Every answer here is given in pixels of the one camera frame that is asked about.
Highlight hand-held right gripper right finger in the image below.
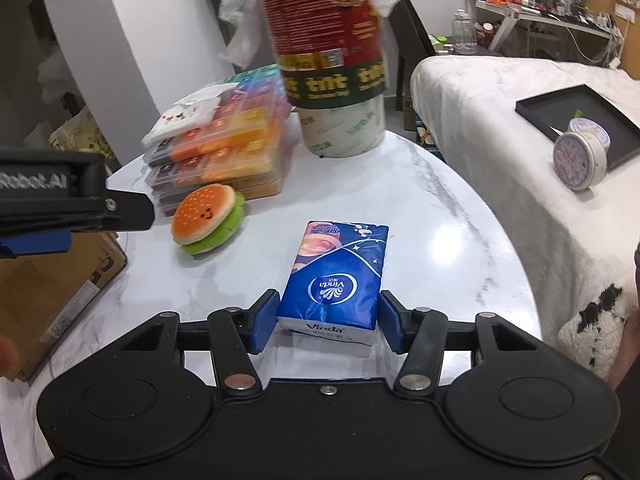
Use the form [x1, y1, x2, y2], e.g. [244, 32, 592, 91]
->
[380, 290, 544, 394]

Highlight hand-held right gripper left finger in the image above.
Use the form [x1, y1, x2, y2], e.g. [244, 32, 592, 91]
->
[117, 289, 281, 394]

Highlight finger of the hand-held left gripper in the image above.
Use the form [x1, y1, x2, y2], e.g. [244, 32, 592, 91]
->
[0, 231, 72, 261]
[102, 189, 157, 233]

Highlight brown cardboard box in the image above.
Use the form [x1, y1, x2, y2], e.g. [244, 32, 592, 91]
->
[0, 230, 128, 385]

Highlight blue tissue pack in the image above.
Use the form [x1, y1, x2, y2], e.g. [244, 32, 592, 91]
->
[276, 220, 390, 347]

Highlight burger plush toy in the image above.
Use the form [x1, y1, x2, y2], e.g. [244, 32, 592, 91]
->
[171, 184, 247, 259]

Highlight person's left hand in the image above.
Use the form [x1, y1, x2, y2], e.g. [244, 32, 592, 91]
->
[0, 335, 22, 381]

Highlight yellow printed bag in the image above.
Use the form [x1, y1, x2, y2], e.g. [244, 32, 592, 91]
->
[50, 107, 123, 171]

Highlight white card packet on cases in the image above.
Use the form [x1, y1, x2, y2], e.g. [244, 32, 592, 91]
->
[141, 87, 222, 147]

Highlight white paper sachet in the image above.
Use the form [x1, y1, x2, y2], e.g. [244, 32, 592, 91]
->
[172, 86, 223, 108]

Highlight sofa with white blanket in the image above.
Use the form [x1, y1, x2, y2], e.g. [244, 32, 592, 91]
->
[410, 55, 640, 381]

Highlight white green-printed paper cup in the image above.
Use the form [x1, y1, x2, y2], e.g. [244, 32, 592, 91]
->
[299, 95, 386, 160]

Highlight white cushion with black spots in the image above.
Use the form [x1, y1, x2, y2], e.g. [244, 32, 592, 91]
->
[556, 282, 640, 381]

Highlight round printed tin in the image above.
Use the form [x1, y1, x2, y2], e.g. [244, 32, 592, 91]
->
[552, 117, 612, 192]

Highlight red paper cups in plastic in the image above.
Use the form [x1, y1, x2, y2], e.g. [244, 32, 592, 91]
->
[220, 0, 421, 111]

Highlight black tray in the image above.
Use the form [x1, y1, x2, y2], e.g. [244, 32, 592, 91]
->
[515, 84, 640, 173]

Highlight black chair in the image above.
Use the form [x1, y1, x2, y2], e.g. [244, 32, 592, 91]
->
[389, 0, 436, 111]

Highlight clear plastic bottle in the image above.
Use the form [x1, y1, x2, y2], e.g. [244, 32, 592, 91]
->
[452, 9, 478, 56]

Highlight white desk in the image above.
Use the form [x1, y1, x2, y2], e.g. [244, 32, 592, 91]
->
[475, 0, 626, 68]

